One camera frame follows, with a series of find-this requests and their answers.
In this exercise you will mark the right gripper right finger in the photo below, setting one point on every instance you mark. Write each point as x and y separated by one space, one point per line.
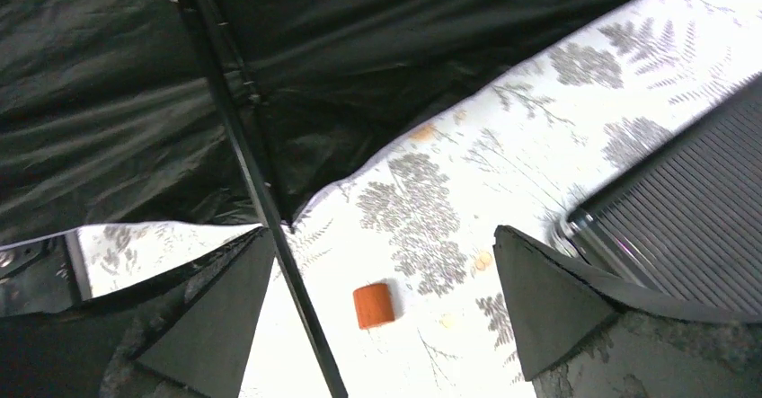
583 332

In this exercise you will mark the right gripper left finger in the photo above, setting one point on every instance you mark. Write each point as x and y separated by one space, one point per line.
186 332

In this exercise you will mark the lilac folding umbrella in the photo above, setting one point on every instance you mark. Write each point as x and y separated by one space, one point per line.
205 111

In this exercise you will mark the black aluminium briefcase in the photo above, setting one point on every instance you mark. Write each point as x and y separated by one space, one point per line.
685 220

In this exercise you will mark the red-brown wooden block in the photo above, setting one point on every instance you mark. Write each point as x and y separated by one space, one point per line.
373 305

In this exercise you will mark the floral table mat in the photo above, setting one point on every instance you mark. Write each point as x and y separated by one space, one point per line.
421 215

